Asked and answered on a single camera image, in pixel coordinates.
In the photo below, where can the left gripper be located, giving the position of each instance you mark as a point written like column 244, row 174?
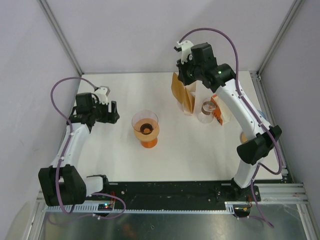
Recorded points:
column 110, row 117

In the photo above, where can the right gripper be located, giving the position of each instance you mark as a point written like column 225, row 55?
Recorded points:
column 182, row 76

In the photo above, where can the brown paper coffee filter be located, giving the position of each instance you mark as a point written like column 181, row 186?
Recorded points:
column 177, row 88

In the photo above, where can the pink glass dripper cone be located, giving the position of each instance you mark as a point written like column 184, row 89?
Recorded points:
column 145, row 122

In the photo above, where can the orange glass beaker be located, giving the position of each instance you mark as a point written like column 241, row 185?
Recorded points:
column 149, row 144

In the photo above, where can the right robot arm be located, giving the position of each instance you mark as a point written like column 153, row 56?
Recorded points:
column 261, row 135

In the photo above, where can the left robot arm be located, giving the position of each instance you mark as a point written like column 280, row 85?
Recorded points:
column 61, row 183

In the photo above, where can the brown coffee filter pack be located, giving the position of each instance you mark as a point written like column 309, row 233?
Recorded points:
column 188, row 99

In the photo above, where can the clear glass dripper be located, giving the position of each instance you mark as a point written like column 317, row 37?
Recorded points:
column 205, row 115

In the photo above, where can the white coffee filter pack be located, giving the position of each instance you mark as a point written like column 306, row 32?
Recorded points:
column 221, row 112

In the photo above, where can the blue glass dripper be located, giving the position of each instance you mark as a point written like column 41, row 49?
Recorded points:
column 262, row 114

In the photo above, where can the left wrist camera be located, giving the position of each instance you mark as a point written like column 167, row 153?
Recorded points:
column 102, row 93

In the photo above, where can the grey cable duct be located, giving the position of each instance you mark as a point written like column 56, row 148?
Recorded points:
column 87, row 207

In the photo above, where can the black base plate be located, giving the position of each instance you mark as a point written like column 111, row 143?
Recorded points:
column 202, row 204

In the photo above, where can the left frame post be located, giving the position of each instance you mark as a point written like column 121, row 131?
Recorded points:
column 58, row 31

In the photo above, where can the frame post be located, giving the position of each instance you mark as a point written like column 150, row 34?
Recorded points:
column 284, row 27
column 58, row 31

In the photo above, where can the right frame post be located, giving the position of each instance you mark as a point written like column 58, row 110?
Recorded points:
column 284, row 27

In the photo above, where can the aluminium frame rail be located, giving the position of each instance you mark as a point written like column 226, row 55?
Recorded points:
column 282, row 192

